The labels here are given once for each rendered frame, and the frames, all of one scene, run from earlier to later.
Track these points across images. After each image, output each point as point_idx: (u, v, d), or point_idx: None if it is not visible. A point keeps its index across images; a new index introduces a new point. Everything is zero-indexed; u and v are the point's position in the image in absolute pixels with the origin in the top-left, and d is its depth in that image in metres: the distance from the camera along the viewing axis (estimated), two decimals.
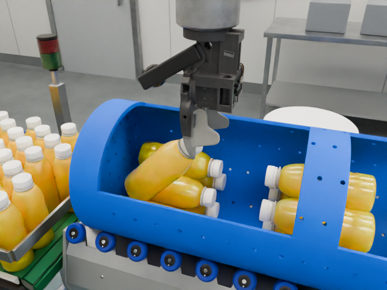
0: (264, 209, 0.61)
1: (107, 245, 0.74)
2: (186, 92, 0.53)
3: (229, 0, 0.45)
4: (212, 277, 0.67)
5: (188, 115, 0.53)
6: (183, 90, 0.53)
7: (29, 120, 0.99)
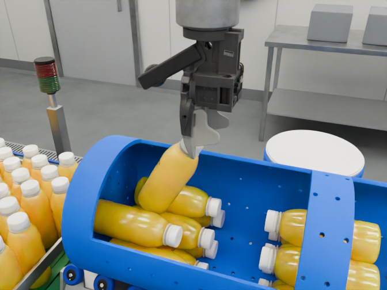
0: (264, 259, 0.59)
1: (107, 286, 0.71)
2: (186, 92, 0.53)
3: None
4: None
5: (188, 114, 0.53)
6: (183, 90, 0.53)
7: (26, 149, 0.96)
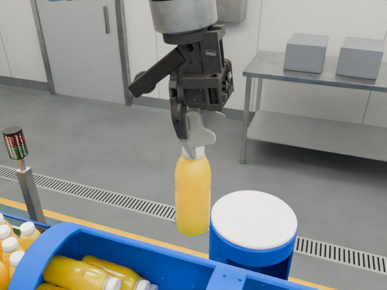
0: None
1: None
2: (175, 96, 0.53)
3: None
4: None
5: (179, 118, 0.53)
6: (172, 94, 0.53)
7: None
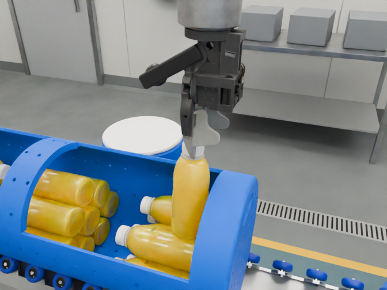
0: None
1: None
2: (187, 92, 0.53)
3: (231, 0, 0.46)
4: None
5: (188, 114, 0.53)
6: (183, 90, 0.53)
7: None
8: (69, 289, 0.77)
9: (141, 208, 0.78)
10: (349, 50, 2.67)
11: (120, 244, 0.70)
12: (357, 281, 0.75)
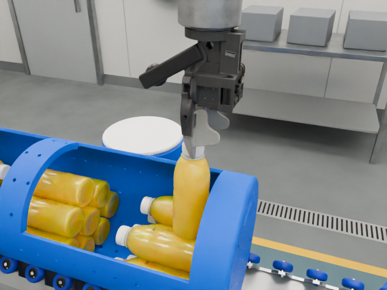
0: None
1: None
2: (188, 92, 0.53)
3: (231, 0, 0.46)
4: None
5: (188, 114, 0.53)
6: (184, 90, 0.53)
7: None
8: (69, 289, 0.77)
9: (141, 208, 0.78)
10: (349, 50, 2.67)
11: (120, 244, 0.70)
12: (357, 281, 0.75)
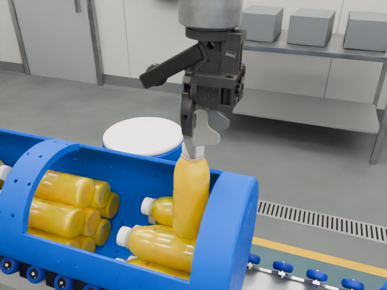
0: None
1: None
2: (188, 92, 0.53)
3: (232, 0, 0.46)
4: None
5: (188, 114, 0.53)
6: (184, 90, 0.53)
7: None
8: (70, 289, 0.77)
9: (142, 209, 0.78)
10: (349, 50, 2.67)
11: (121, 245, 0.70)
12: (357, 282, 0.75)
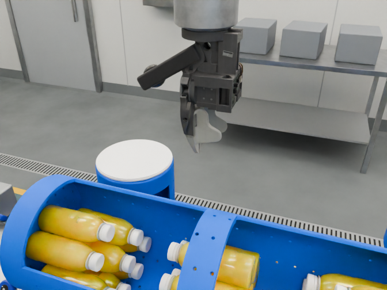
0: (162, 285, 0.72)
1: None
2: (186, 95, 0.53)
3: (227, 0, 0.45)
4: None
5: (188, 117, 0.54)
6: (182, 91, 0.53)
7: None
8: None
9: (309, 288, 0.73)
10: (340, 64, 2.74)
11: None
12: None
